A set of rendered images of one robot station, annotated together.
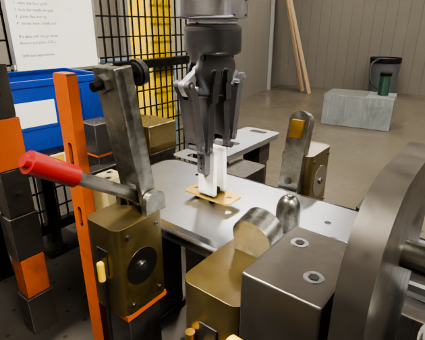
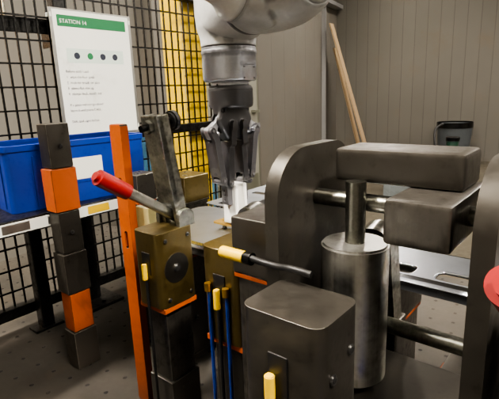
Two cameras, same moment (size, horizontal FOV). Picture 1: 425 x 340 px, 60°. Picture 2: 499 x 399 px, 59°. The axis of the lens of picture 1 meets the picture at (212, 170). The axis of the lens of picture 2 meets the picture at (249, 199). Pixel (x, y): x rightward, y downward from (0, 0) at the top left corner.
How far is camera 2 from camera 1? 0.25 m
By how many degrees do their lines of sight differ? 8
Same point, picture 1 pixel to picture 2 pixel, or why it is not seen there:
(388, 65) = (458, 130)
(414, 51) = (487, 114)
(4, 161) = (62, 203)
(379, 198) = (284, 153)
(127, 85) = (165, 127)
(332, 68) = (395, 135)
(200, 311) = (213, 265)
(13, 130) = (70, 177)
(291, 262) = (260, 212)
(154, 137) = (188, 187)
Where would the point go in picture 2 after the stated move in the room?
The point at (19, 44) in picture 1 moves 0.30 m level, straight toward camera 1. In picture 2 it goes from (70, 112) to (80, 115)
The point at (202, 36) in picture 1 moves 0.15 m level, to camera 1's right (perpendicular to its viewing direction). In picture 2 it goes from (221, 93) to (315, 90)
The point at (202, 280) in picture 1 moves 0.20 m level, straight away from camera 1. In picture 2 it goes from (214, 245) to (222, 203)
